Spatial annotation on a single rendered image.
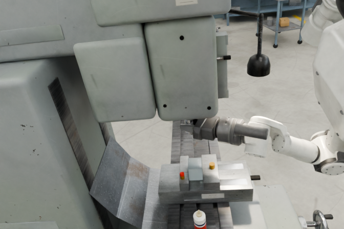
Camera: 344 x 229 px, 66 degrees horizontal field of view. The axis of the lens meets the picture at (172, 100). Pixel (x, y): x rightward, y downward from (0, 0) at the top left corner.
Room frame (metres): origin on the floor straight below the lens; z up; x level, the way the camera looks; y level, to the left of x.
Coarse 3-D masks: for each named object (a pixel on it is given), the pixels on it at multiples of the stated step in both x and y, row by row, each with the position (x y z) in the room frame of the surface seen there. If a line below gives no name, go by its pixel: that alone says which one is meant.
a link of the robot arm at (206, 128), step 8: (200, 120) 0.74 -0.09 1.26; (208, 120) 0.74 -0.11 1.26; (216, 120) 0.73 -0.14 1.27; (224, 120) 0.70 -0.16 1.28; (232, 120) 0.69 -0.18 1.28; (200, 128) 0.70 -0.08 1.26; (208, 128) 0.70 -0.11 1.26; (216, 128) 0.70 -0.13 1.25; (224, 128) 0.68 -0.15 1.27; (200, 136) 0.70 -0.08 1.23; (208, 136) 0.69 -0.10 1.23; (216, 136) 0.70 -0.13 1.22; (224, 136) 0.66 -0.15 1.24
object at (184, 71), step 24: (144, 24) 0.71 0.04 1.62; (168, 24) 0.68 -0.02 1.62; (192, 24) 0.67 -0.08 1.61; (168, 48) 0.68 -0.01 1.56; (192, 48) 0.67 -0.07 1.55; (216, 48) 0.69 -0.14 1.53; (168, 72) 0.68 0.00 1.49; (192, 72) 0.67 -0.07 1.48; (216, 72) 0.68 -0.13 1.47; (168, 96) 0.68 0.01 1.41; (192, 96) 0.67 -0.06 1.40; (216, 96) 0.67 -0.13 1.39; (168, 120) 0.68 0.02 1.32
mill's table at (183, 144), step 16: (176, 128) 1.17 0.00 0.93; (176, 144) 1.04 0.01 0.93; (192, 144) 1.02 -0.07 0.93; (208, 144) 1.02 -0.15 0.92; (176, 160) 0.93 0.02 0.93; (176, 208) 0.67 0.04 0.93; (192, 208) 0.66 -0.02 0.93; (208, 208) 0.65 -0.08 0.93; (224, 208) 0.64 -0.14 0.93; (176, 224) 0.60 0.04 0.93; (192, 224) 0.59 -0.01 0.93; (208, 224) 0.58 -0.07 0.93; (224, 224) 0.57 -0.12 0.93
